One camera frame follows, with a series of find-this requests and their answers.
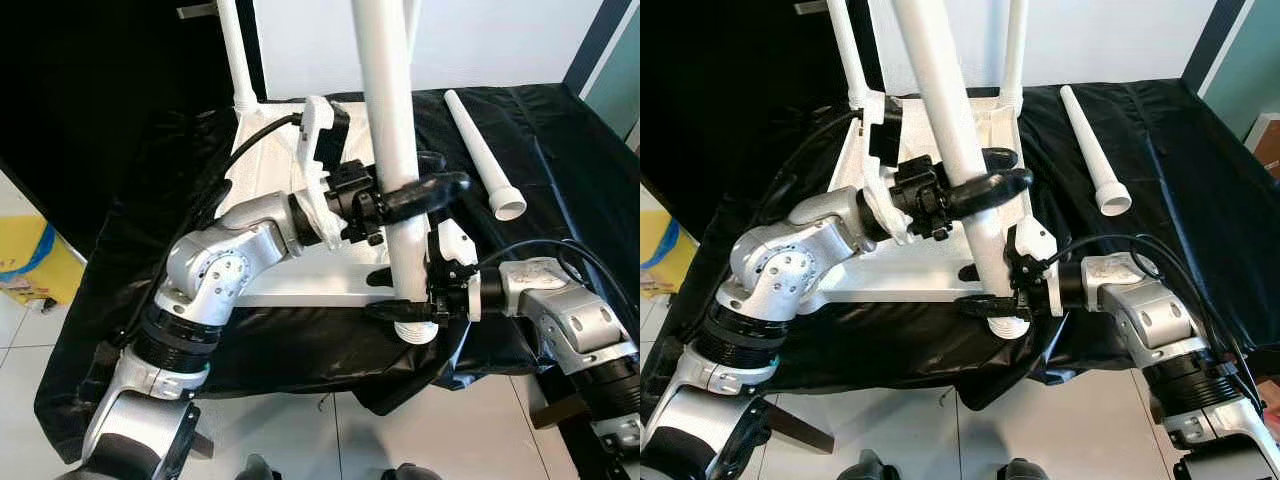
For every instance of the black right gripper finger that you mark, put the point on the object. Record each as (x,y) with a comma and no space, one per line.
(988,307)
(400,311)

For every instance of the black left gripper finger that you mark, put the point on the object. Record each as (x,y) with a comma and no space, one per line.
(1001,158)
(995,190)
(430,195)
(432,162)

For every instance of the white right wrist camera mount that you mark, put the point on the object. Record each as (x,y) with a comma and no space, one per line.
(458,243)
(1040,245)

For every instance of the black door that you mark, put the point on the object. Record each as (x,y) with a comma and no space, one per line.
(730,70)
(90,80)

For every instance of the grey robot foot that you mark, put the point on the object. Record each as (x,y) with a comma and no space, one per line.
(870,468)
(412,472)
(1020,470)
(260,470)

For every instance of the grey left robot foot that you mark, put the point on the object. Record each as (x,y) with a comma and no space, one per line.
(260,470)
(870,468)

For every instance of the yellow cardboard box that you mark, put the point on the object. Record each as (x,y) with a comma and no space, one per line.
(655,255)
(35,255)

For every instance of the white plastic table top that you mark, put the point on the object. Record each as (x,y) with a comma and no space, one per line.
(320,285)
(920,285)

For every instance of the grey right robot foot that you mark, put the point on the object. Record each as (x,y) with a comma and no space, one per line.
(412,472)
(1020,470)

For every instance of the white plastic table leg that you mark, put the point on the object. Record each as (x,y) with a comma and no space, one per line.
(480,150)
(232,50)
(845,50)
(1090,145)
(950,110)
(1017,50)
(385,100)
(411,25)

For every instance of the brown wooden table leg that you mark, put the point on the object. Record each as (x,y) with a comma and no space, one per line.
(560,410)
(200,445)
(800,430)

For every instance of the brown board white frame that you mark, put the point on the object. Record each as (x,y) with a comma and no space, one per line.
(1270,145)

